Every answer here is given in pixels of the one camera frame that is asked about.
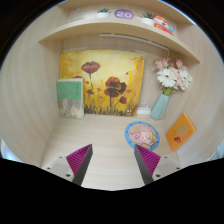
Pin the small potted green plant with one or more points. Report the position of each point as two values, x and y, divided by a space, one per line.
103 14
147 19

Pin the green covered book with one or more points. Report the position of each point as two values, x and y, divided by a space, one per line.
70 96

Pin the round blue-rimmed cartoon mouse pad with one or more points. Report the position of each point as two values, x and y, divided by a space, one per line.
133 128

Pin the pink and white flower bouquet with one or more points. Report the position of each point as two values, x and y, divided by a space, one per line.
168 76

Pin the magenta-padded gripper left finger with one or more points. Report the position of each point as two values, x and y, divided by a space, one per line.
79 160

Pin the white light bar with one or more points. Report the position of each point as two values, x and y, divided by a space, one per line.
133 38

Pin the round purple number sign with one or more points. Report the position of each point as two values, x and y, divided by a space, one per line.
124 14

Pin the red and white toy figure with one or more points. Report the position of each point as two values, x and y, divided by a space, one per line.
163 24

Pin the pale green faceted vase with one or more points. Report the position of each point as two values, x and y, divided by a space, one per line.
159 107

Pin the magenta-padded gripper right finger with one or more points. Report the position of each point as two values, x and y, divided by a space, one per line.
146 160

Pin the yellow poppy flower painting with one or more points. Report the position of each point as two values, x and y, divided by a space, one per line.
106 63

